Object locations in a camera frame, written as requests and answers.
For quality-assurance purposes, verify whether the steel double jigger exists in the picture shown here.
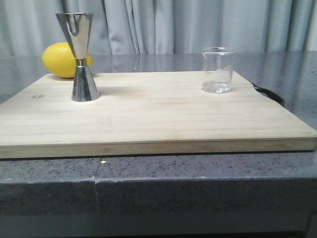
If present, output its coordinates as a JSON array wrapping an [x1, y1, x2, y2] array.
[[56, 12, 100, 102]]

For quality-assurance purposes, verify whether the black cutting board handle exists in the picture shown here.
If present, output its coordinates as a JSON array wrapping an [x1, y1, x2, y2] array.
[[252, 83, 285, 107]]

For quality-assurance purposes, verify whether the grey curtain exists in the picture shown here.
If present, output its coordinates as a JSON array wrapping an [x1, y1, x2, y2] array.
[[0, 0, 317, 56]]

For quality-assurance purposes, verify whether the yellow lemon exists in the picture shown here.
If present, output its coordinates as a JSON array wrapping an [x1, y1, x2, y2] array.
[[41, 42, 94, 79]]

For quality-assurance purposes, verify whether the small glass beaker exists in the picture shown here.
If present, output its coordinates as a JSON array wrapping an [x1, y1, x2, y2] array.
[[202, 47, 236, 93]]

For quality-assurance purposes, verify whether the wooden cutting board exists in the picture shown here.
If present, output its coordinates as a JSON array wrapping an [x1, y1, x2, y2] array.
[[0, 71, 317, 159]]

